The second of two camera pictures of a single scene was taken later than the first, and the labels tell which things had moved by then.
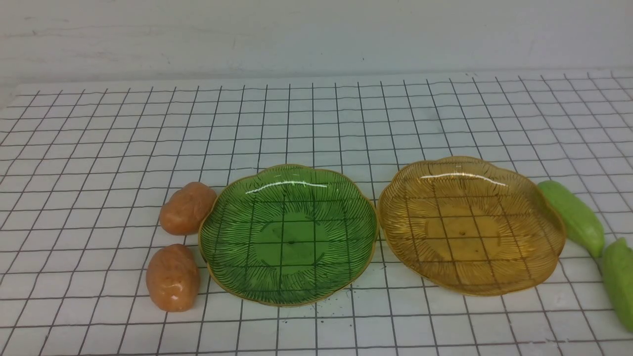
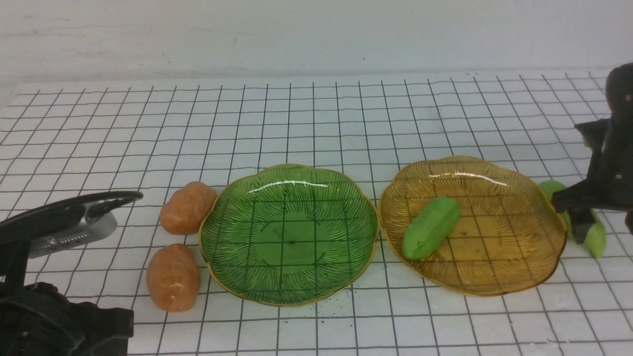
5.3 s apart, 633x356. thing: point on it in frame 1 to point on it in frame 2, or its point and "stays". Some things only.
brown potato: x=173 y=277 stays
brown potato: x=183 y=211 stays
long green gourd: x=581 y=228 stays
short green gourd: x=617 y=269 to x=430 y=227
